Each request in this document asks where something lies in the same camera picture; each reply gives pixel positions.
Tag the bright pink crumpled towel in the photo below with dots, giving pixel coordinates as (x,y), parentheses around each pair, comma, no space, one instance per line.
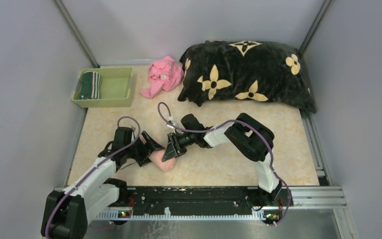
(164,74)

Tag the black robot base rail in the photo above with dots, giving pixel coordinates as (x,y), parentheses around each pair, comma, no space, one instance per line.
(146,203)

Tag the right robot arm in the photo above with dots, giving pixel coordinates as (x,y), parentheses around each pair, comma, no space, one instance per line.
(250,137)

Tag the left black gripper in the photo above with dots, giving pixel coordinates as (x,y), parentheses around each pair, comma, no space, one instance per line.
(150,146)

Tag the green white striped towel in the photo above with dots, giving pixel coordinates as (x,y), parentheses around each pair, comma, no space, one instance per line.
(90,86)

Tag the light salmon pink towel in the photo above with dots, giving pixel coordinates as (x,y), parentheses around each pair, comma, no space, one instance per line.
(156,158)

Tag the black blanket with beige flowers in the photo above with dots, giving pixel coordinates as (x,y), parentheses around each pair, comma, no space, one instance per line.
(262,71)

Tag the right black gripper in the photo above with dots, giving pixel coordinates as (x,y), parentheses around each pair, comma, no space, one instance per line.
(174,149)

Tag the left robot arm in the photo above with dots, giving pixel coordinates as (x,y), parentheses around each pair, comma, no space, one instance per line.
(68,212)

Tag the green perforated plastic basket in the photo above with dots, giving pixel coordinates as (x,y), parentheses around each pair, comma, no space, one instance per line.
(116,89)

